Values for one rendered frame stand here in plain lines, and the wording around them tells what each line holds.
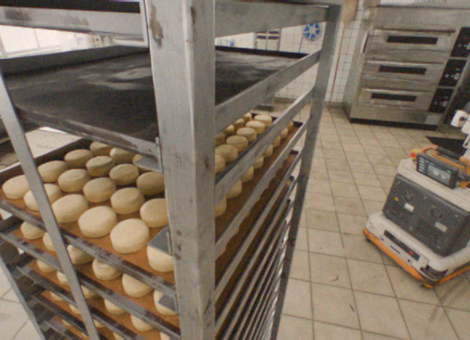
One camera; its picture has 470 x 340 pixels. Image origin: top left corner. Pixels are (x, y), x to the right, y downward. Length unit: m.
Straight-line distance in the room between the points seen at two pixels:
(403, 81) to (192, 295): 5.31
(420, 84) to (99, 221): 5.42
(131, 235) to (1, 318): 2.14
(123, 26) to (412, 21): 5.22
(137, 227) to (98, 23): 0.27
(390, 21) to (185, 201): 5.12
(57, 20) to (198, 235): 0.20
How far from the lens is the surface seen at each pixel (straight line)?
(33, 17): 0.29
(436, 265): 2.48
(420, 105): 5.68
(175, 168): 0.21
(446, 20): 5.51
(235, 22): 0.29
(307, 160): 0.85
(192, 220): 0.23
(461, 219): 2.34
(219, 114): 0.28
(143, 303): 0.47
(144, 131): 0.28
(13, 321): 2.45
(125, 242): 0.39
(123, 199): 0.47
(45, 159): 0.66
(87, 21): 0.24
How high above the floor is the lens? 1.78
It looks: 30 degrees down
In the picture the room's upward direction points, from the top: 2 degrees clockwise
